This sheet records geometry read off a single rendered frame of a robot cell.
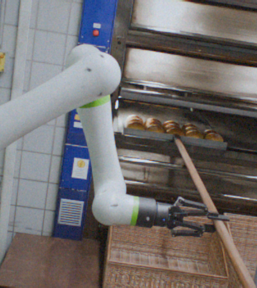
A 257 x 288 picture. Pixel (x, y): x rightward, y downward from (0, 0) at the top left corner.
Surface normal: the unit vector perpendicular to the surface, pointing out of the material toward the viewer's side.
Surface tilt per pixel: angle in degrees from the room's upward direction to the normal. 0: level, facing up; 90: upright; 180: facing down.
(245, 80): 70
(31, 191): 90
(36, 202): 90
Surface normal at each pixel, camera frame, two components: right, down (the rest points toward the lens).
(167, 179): 0.07, -0.07
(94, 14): 0.02, 0.26
